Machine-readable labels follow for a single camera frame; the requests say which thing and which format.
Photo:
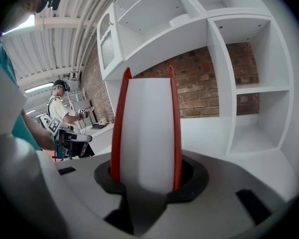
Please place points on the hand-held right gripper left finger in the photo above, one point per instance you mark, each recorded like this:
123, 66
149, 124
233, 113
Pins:
84, 195

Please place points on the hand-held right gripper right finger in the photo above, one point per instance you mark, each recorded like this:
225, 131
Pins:
214, 208

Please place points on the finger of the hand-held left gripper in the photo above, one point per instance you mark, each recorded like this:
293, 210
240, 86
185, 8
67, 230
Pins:
82, 138

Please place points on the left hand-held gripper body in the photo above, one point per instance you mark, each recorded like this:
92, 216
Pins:
55, 127

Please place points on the red book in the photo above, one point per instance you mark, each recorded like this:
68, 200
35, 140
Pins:
147, 133

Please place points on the person's left forearm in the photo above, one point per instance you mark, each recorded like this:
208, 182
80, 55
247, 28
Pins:
37, 131

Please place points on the white desk with hutch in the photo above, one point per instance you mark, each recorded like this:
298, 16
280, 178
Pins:
201, 138

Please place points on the small white table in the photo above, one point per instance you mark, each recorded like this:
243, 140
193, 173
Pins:
99, 138

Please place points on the black keyboard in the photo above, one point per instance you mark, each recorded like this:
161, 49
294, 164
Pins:
99, 127

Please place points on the wooden block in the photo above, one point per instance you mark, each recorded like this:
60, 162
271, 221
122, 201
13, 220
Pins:
103, 121

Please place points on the white metal rack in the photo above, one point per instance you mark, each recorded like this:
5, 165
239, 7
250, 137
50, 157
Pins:
76, 99

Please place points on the ceiling light strip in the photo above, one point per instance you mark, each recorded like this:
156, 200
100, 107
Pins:
38, 88

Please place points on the person's teal shirt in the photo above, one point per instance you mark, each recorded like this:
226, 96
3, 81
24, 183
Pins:
5, 61

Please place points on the white glass cabinet door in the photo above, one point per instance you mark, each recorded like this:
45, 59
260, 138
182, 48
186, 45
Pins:
107, 48

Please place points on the bundle of white ceiling pipes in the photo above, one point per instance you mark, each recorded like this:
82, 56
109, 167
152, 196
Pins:
89, 14

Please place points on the person's head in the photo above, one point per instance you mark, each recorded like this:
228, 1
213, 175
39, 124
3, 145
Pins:
22, 6

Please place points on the small grey storage box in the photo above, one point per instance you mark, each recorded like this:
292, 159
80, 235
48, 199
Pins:
179, 21

